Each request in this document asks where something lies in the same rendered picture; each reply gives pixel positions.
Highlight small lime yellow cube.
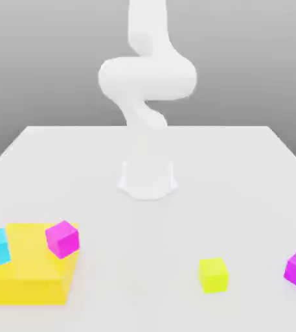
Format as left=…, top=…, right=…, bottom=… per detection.
left=198, top=257, right=229, bottom=294

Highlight large yellow box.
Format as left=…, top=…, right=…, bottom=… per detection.
left=0, top=222, right=80, bottom=306

